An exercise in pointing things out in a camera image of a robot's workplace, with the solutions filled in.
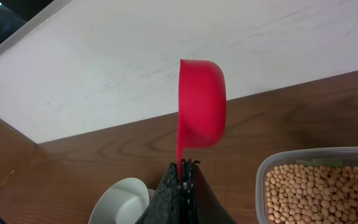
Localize pile of soybeans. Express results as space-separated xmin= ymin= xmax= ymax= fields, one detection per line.
xmin=264 ymin=164 xmax=358 ymax=224

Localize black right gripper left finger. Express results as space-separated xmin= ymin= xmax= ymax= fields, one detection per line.
xmin=135 ymin=162 xmax=181 ymax=224

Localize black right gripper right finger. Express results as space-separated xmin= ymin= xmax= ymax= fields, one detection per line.
xmin=181 ymin=159 xmax=236 ymax=224

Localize light grey bowl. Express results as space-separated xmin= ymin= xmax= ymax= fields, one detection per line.
xmin=88 ymin=177 xmax=155 ymax=224

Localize clear plastic container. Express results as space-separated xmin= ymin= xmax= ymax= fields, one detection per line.
xmin=255 ymin=147 xmax=358 ymax=224

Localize red measuring scoop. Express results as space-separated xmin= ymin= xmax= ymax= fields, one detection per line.
xmin=177 ymin=59 xmax=226 ymax=177

